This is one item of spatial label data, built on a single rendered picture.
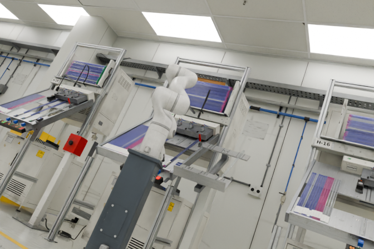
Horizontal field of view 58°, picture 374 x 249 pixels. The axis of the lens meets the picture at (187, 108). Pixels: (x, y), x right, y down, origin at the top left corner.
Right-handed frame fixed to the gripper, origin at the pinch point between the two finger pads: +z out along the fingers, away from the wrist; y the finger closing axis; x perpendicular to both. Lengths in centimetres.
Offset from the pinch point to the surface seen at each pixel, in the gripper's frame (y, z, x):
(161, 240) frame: 13, 46, -15
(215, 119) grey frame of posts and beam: 3, -5, 80
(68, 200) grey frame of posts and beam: -61, 36, -27
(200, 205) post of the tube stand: 33.4, 19.2, -0.4
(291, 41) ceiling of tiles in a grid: 9, -43, 279
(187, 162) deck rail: 10.0, 5.6, 22.2
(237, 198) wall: -2, 126, 159
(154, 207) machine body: -9.8, 43.7, 8.1
